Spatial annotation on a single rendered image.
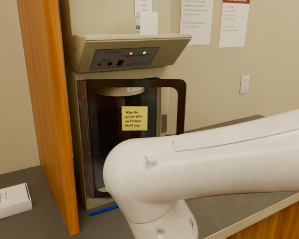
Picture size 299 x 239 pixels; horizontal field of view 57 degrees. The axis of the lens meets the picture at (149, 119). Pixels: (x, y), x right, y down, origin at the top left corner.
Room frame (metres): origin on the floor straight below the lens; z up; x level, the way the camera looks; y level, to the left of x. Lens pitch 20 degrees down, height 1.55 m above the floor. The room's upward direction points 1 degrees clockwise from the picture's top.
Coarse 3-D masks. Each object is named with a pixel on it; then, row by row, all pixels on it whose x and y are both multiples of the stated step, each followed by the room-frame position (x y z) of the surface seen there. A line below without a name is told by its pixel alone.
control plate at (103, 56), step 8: (120, 48) 0.74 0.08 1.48; (128, 48) 0.75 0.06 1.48; (136, 48) 0.76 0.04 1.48; (144, 48) 0.78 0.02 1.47; (152, 48) 0.79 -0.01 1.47; (96, 56) 0.72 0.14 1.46; (104, 56) 0.74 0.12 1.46; (112, 56) 0.75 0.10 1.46; (120, 56) 0.76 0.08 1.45; (128, 56) 0.78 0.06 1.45; (136, 56) 0.79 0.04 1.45; (144, 56) 0.81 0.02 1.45; (152, 56) 0.82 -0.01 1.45; (96, 64) 0.75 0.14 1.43; (104, 64) 0.76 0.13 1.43; (112, 64) 0.78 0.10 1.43; (128, 64) 0.81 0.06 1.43; (136, 64) 0.82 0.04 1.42; (144, 64) 0.84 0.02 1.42
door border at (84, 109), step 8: (80, 88) 0.76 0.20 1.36; (80, 96) 0.76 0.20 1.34; (80, 112) 0.76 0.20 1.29; (88, 120) 0.76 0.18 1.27; (88, 128) 0.76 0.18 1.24; (88, 136) 0.76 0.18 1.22; (88, 144) 0.76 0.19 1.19; (88, 152) 0.76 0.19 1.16; (88, 160) 0.76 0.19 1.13; (88, 168) 0.76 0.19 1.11; (88, 176) 0.76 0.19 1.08; (88, 184) 0.76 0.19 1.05; (88, 192) 0.76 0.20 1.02
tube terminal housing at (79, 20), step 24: (72, 0) 0.77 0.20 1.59; (96, 0) 0.81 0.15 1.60; (120, 0) 0.84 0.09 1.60; (168, 0) 0.92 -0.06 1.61; (72, 24) 0.77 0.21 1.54; (96, 24) 0.80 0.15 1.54; (120, 24) 0.84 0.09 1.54; (168, 24) 0.93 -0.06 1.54; (72, 48) 0.77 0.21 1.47; (72, 72) 0.79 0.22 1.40; (96, 72) 0.80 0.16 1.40; (120, 72) 0.84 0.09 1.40; (144, 72) 0.88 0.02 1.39; (168, 72) 0.93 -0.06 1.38; (72, 96) 0.81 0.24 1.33; (72, 120) 0.83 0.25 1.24
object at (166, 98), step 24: (96, 96) 0.76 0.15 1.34; (120, 96) 0.77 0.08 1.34; (144, 96) 0.77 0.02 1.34; (168, 96) 0.77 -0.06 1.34; (96, 120) 0.76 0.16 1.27; (120, 120) 0.77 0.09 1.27; (168, 120) 0.77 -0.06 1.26; (96, 144) 0.76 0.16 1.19; (96, 168) 0.76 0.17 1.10; (96, 192) 0.76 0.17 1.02
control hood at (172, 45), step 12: (72, 36) 0.76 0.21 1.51; (84, 36) 0.70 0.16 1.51; (96, 36) 0.70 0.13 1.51; (108, 36) 0.71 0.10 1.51; (120, 36) 0.72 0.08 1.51; (132, 36) 0.73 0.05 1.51; (144, 36) 0.75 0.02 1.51; (156, 36) 0.77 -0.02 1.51; (168, 36) 0.79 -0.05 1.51; (180, 36) 0.81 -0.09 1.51; (84, 48) 0.69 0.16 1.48; (96, 48) 0.70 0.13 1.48; (108, 48) 0.72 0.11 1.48; (168, 48) 0.82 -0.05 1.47; (180, 48) 0.85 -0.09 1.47; (84, 60) 0.72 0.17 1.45; (156, 60) 0.85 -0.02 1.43; (168, 60) 0.87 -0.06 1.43; (84, 72) 0.76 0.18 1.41
